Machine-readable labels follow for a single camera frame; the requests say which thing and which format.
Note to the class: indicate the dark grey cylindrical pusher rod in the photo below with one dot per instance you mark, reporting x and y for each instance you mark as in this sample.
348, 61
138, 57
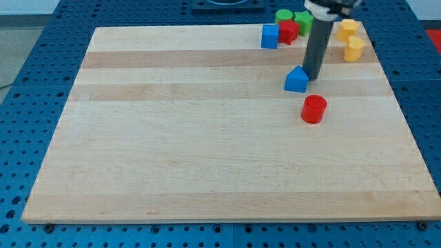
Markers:
316, 47

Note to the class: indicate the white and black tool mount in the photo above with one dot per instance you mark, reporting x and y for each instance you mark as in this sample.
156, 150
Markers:
330, 10

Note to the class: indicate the green star block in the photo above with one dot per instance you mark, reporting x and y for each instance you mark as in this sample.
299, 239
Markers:
304, 20

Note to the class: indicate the yellow pentagon block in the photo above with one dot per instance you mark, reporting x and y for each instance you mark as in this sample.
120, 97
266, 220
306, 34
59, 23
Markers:
346, 29

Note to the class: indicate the red star block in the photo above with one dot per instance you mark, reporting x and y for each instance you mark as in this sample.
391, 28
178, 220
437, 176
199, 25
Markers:
288, 31

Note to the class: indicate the yellow heart block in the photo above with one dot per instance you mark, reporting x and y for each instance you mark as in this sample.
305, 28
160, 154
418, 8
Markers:
353, 49

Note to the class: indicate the green cylinder block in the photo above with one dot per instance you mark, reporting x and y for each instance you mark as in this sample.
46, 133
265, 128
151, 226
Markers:
283, 15

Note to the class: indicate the blue cube block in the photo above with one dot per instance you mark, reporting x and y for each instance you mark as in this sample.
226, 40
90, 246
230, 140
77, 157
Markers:
269, 36

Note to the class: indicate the blue house-shaped block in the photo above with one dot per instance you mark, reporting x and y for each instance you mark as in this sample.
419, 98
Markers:
296, 80

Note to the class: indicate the red cylinder block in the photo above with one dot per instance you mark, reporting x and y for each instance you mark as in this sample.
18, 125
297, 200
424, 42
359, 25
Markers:
313, 109

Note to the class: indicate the wooden board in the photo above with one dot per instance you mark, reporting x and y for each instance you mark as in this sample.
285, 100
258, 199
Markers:
192, 124

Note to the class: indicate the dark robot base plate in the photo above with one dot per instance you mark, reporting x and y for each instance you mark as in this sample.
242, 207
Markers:
209, 5

